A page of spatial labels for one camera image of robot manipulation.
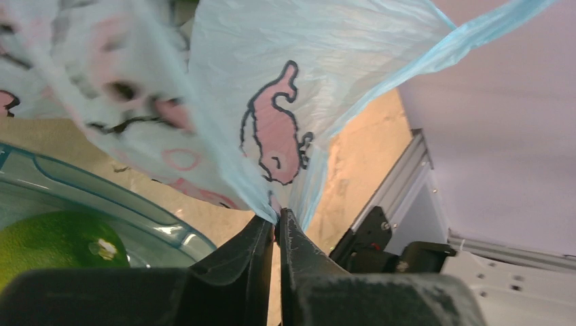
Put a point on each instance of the teal plastic tub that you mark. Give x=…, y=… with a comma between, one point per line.
x=32, y=184

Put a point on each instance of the light blue plastic bag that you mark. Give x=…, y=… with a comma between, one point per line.
x=240, y=112

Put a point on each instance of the aluminium frame rail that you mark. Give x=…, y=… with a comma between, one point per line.
x=410, y=199

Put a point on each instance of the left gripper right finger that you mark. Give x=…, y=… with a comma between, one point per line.
x=317, y=291

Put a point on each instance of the green yellow fake mango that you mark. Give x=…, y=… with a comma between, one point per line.
x=59, y=239

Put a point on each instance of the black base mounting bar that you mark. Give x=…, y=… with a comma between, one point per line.
x=371, y=232

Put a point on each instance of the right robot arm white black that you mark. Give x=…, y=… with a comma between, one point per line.
x=511, y=286

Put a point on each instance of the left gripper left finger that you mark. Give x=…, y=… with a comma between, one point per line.
x=230, y=286

